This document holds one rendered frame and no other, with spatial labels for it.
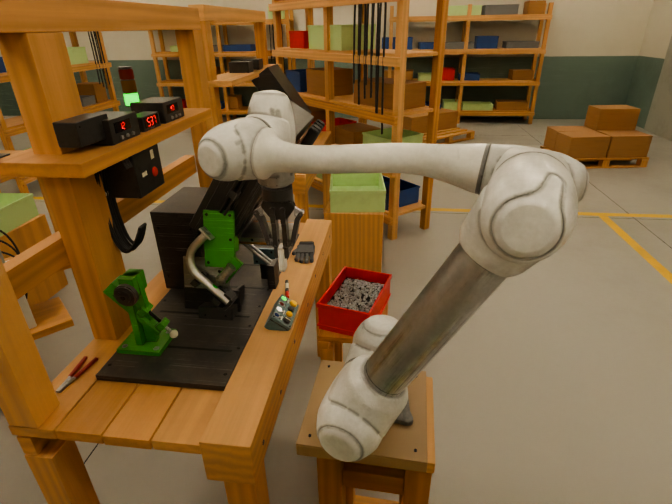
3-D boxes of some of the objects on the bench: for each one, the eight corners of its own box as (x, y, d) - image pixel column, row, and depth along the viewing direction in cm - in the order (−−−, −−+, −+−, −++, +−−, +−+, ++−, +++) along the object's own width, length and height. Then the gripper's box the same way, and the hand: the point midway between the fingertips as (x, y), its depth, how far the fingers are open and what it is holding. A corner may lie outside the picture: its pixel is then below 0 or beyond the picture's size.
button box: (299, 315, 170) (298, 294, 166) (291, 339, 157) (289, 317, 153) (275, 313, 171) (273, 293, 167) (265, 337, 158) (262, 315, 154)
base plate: (299, 237, 230) (299, 233, 229) (226, 391, 133) (225, 386, 132) (222, 233, 235) (221, 230, 234) (96, 380, 138) (94, 375, 137)
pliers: (85, 358, 147) (84, 355, 147) (99, 359, 147) (98, 356, 146) (50, 392, 133) (49, 389, 133) (66, 394, 133) (64, 391, 132)
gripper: (245, 187, 104) (255, 274, 115) (299, 189, 103) (304, 277, 114) (255, 177, 111) (263, 261, 122) (306, 179, 109) (310, 263, 120)
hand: (282, 257), depth 116 cm, fingers closed
